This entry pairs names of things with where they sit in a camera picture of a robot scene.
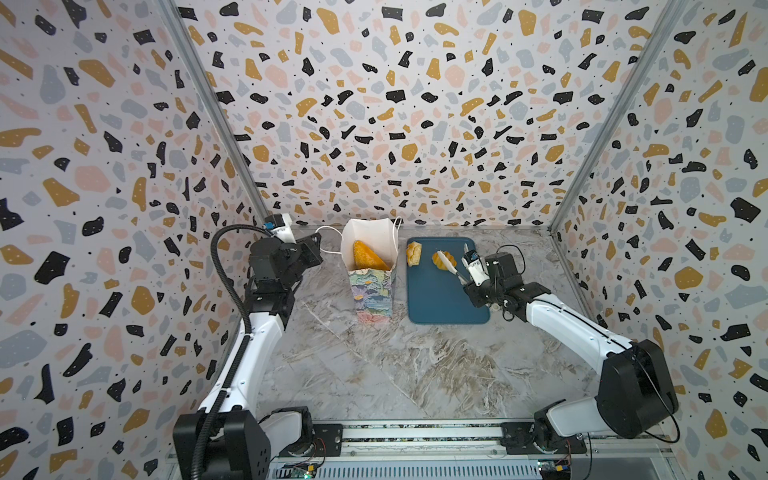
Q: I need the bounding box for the small ridged bun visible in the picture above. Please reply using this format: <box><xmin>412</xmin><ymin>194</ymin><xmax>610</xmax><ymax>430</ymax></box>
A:
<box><xmin>432</xmin><ymin>250</ymin><xmax>457</xmax><ymax>273</ymax></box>

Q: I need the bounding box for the floral paper bag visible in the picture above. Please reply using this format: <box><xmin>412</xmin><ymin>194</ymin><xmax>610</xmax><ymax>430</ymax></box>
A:
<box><xmin>316</xmin><ymin>217</ymin><xmax>402</xmax><ymax>323</ymax></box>

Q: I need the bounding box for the orange oval bread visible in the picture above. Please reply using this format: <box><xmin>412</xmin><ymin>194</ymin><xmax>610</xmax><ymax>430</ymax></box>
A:
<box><xmin>353</xmin><ymin>240</ymin><xmax>390</xmax><ymax>271</ymax></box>

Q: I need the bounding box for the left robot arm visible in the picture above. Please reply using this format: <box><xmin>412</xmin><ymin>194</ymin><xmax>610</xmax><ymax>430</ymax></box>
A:
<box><xmin>173</xmin><ymin>229</ymin><xmax>322</xmax><ymax>479</ymax></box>

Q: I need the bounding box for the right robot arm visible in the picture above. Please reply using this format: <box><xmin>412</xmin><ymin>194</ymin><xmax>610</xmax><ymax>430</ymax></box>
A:
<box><xmin>459</xmin><ymin>250</ymin><xmax>679</xmax><ymax>451</ymax></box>

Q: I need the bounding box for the small crusty bread piece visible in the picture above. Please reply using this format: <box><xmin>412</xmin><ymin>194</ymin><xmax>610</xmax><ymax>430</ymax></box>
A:
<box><xmin>406</xmin><ymin>242</ymin><xmax>422</xmax><ymax>267</ymax></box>

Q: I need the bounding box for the teal tray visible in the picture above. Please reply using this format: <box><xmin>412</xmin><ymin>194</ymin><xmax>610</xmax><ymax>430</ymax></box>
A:
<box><xmin>406</xmin><ymin>237</ymin><xmax>490</xmax><ymax>325</ymax></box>

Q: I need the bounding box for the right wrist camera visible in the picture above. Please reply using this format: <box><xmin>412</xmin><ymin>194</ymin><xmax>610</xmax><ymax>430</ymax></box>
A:
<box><xmin>462</xmin><ymin>250</ymin><xmax>490</xmax><ymax>286</ymax></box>

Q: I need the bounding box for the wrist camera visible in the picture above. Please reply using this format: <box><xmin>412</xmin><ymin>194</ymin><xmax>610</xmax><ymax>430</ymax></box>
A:
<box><xmin>462</xmin><ymin>250</ymin><xmax>490</xmax><ymax>286</ymax></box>
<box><xmin>264</xmin><ymin>213</ymin><xmax>296</xmax><ymax>244</ymax></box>

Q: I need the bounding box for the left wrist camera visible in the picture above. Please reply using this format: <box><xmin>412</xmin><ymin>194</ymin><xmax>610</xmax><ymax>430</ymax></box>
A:
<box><xmin>264</xmin><ymin>213</ymin><xmax>296</xmax><ymax>244</ymax></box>

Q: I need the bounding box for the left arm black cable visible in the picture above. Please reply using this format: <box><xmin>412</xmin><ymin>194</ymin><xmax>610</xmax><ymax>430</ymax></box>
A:
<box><xmin>190</xmin><ymin>224</ymin><xmax>271</xmax><ymax>480</ymax></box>

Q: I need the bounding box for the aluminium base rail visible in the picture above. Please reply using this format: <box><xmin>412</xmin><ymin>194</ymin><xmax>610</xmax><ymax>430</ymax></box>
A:
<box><xmin>164</xmin><ymin>418</ymin><xmax>685</xmax><ymax>480</ymax></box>

